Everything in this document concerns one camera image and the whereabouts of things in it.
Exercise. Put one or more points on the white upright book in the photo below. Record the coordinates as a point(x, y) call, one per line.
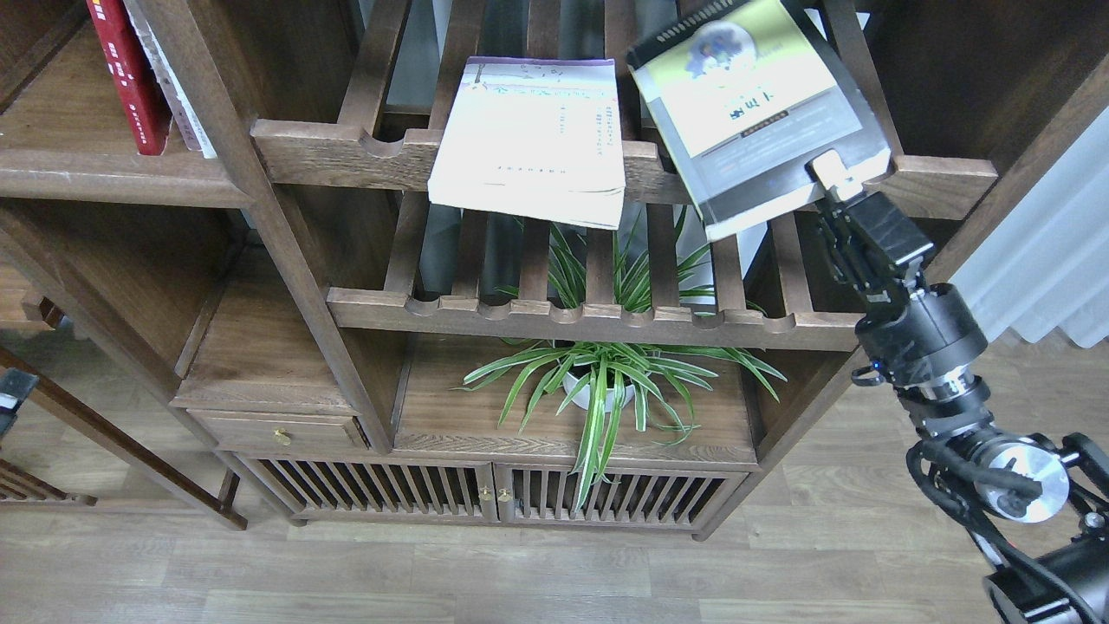
point(193, 133)

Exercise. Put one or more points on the white curtain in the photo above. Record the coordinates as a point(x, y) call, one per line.
point(1045, 267)

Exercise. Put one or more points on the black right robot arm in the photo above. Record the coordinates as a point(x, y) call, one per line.
point(1035, 509)

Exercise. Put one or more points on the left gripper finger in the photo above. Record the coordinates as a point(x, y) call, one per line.
point(16, 387)

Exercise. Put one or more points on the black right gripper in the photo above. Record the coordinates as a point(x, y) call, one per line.
point(919, 337)

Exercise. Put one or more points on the green and black book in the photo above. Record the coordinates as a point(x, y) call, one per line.
point(745, 94)

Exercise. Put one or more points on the red paperback book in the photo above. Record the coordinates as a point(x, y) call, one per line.
point(141, 96)

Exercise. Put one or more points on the green spider plant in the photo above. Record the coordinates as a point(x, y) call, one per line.
point(607, 379)

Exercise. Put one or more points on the dark wooden bookshelf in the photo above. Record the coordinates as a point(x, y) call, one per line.
point(292, 283)

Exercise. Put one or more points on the white paperback book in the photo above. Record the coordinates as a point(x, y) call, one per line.
point(534, 138)

